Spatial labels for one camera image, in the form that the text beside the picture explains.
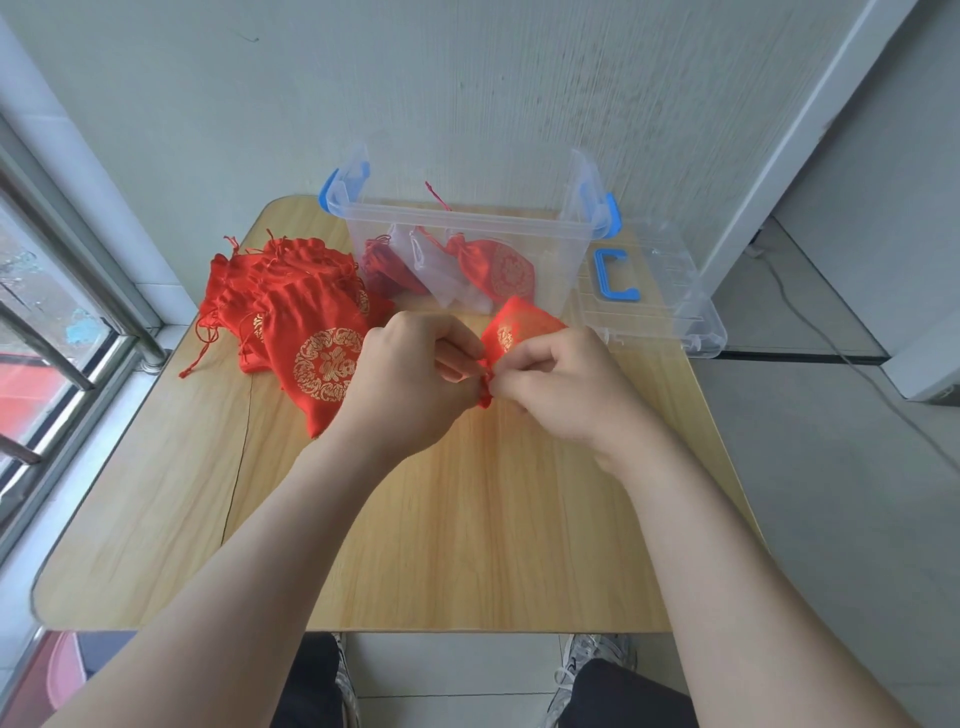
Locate pile of red pouches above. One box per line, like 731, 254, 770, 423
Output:
178, 231, 396, 441

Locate person's black right trouser leg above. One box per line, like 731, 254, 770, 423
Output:
558, 658, 703, 728

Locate person's left shoe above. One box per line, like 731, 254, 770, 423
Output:
330, 633, 363, 728

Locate grey floor cable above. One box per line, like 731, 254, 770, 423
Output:
746, 243, 960, 477

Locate person's black trouser leg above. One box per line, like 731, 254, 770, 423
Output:
268, 633, 348, 728
558, 658, 703, 728

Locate person's shoe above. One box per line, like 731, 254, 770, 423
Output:
543, 633, 639, 728
330, 633, 363, 728

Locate red gold-print drawstring bag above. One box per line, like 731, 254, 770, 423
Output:
477, 295, 569, 411

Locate white door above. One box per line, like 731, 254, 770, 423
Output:
772, 0, 960, 408

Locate clear lid with blue handle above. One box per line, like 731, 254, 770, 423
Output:
571, 217, 729, 360

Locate clear plastic storage box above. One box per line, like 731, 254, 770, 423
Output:
318, 141, 624, 321

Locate person's left forearm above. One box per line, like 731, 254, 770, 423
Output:
41, 420, 466, 728

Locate dark red pouch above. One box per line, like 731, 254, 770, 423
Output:
359, 234, 430, 298

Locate person's left hand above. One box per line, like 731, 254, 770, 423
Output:
328, 311, 490, 471

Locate person's right forearm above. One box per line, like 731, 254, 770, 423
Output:
596, 423, 922, 728

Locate pink plastic stool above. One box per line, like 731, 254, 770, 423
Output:
45, 632, 88, 711

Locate clear plastic bags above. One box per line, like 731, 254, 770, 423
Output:
407, 223, 498, 315

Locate person's right shoe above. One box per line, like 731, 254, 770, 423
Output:
543, 633, 639, 728

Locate filled red patterned pouch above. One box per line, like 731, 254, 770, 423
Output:
417, 180, 538, 306

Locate person's right hand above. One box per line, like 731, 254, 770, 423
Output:
487, 326, 667, 481

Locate person's black left trouser leg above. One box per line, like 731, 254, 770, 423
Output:
268, 633, 348, 728

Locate metal window railing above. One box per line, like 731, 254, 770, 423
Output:
0, 112, 171, 560

